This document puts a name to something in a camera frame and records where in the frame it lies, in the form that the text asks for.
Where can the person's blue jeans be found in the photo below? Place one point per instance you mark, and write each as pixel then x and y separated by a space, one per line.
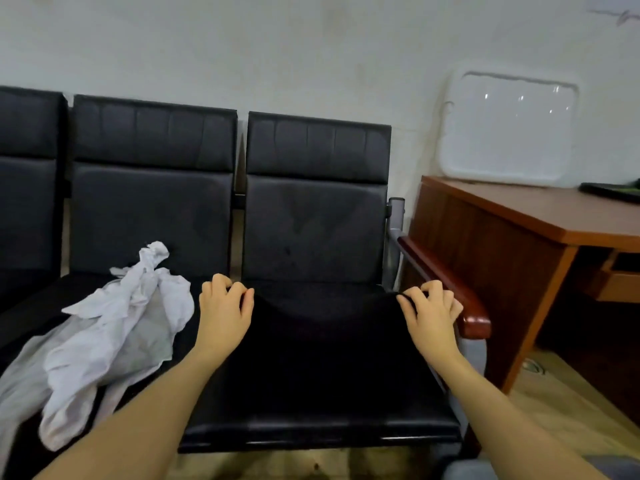
pixel 470 471

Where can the person's right hand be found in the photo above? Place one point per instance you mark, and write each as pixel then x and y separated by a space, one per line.
pixel 432 320

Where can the round metal floor drain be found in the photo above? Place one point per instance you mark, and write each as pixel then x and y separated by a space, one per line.
pixel 532 367

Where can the pile of clothes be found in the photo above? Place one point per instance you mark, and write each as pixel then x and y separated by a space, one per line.
pixel 100 345

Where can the brown wooden desk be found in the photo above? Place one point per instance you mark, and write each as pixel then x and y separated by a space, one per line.
pixel 500 235

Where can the brown wooden bench armrest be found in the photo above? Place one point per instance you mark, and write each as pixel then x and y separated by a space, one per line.
pixel 445 280

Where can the black leather bench seat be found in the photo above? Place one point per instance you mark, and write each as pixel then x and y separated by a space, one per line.
pixel 315 195
pixel 28 185
pixel 150 185

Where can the black board green print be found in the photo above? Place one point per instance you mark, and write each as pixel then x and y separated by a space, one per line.
pixel 612 192

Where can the white plastic tray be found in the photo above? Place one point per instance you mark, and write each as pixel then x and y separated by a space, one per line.
pixel 508 125

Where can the black t-shirt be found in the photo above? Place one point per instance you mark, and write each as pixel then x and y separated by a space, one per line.
pixel 320 345

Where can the person's left forearm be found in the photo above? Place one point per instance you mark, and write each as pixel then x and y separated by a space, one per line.
pixel 130 420

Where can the person's right forearm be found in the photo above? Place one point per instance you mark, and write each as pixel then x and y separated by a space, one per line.
pixel 515 420

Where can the white paper wall sign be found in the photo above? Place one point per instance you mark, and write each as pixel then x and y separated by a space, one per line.
pixel 615 5

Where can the person's left hand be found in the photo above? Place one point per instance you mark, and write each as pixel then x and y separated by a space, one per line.
pixel 225 317

